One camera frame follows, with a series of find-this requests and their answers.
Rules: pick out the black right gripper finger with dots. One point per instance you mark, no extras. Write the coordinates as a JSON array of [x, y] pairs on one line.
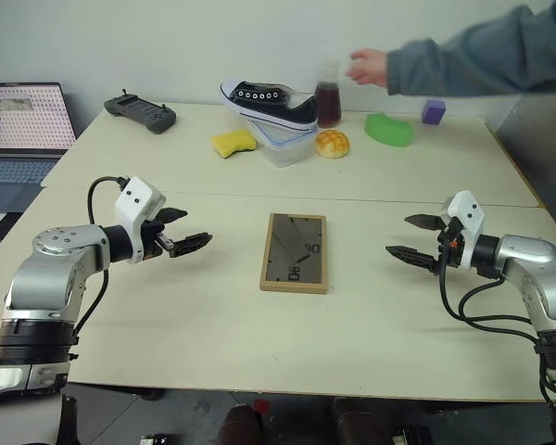
[[412, 257], [424, 222]]

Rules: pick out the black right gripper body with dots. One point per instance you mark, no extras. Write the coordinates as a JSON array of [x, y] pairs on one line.
[[450, 241]]

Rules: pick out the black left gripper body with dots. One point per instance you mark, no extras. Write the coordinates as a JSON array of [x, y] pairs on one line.
[[152, 236]]

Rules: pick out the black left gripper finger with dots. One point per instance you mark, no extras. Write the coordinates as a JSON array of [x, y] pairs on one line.
[[173, 214], [191, 245]]

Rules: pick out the person's grey sleeved forearm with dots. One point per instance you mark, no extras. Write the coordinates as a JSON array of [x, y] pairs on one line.
[[482, 55]]

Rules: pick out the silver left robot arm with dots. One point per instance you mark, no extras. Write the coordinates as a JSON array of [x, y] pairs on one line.
[[41, 287]]

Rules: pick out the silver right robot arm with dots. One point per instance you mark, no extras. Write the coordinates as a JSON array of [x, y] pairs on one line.
[[533, 287]]

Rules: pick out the laptop computer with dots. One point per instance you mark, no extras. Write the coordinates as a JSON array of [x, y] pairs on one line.
[[18, 134]]

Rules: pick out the person's bare hand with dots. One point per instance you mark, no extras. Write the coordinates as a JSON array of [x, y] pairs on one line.
[[368, 69]]

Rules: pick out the yellow sponge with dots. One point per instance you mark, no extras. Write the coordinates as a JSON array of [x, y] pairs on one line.
[[233, 143]]

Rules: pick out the green curved block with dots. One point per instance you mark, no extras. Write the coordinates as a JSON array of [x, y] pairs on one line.
[[389, 130]]

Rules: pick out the wooden framed clock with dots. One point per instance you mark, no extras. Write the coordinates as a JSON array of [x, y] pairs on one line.
[[294, 253]]

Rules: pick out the grey handheld game controller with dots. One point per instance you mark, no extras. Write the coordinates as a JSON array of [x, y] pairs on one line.
[[139, 112]]

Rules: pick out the purple cube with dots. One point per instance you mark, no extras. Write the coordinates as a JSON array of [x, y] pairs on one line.
[[433, 111]]

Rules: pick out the round bread bun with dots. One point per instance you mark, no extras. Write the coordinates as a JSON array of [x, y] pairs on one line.
[[332, 144]]

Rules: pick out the clear plastic food container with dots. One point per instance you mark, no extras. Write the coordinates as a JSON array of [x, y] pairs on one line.
[[287, 143]]

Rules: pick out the black and white sneaker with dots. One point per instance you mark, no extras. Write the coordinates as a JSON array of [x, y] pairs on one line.
[[269, 104]]

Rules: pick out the bottle of brown liquid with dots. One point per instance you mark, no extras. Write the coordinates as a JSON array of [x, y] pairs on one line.
[[328, 104]]

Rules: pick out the dark rounded shape under table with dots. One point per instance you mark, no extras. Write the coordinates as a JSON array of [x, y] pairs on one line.
[[241, 424]]

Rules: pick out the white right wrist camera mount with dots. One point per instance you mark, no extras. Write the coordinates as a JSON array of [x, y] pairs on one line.
[[468, 222]]

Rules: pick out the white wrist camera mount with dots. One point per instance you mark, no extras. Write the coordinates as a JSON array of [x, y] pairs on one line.
[[468, 222], [136, 201]]

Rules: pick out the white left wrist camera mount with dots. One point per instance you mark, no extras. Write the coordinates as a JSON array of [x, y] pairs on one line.
[[136, 201]]

